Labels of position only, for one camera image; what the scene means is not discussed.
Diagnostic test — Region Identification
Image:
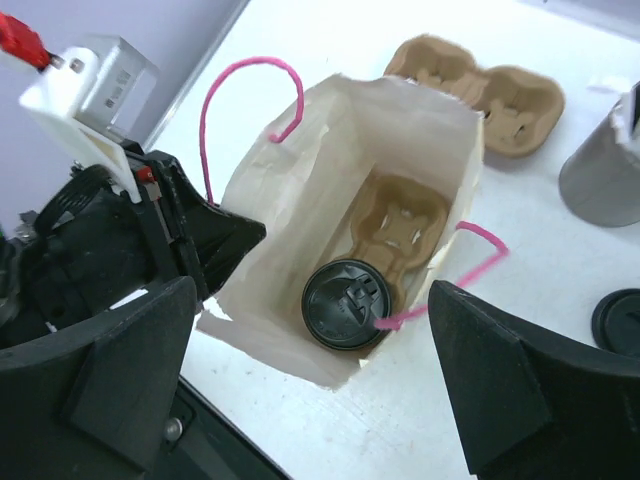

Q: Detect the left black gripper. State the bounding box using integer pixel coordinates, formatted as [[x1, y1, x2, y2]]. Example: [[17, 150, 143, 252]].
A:
[[1, 143, 266, 345]]

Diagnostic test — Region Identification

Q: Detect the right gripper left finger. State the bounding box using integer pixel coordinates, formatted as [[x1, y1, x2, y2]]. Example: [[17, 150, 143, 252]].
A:
[[1, 277, 197, 479]]

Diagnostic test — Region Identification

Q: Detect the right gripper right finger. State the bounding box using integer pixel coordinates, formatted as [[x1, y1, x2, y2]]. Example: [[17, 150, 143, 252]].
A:
[[428, 281, 639, 479]]

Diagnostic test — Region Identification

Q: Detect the brown paper takeout bag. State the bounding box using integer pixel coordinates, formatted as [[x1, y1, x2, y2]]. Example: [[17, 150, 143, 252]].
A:
[[196, 74, 484, 389]]

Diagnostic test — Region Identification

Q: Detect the black plastic cup lid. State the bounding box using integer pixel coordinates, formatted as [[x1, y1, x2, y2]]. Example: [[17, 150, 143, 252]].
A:
[[591, 288, 640, 359], [301, 259, 393, 351]]

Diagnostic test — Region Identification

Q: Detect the brown cardboard cup carrier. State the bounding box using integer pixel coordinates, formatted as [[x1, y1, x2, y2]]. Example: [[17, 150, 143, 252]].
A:
[[384, 35, 565, 158], [342, 172, 450, 313]]

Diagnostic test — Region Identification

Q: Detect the grey cylindrical straw holder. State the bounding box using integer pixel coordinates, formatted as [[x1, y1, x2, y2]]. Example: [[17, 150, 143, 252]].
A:
[[558, 82, 639, 228]]

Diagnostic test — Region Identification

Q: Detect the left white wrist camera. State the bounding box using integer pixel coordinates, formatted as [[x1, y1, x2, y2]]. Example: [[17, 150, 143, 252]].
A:
[[19, 35, 159, 203]]

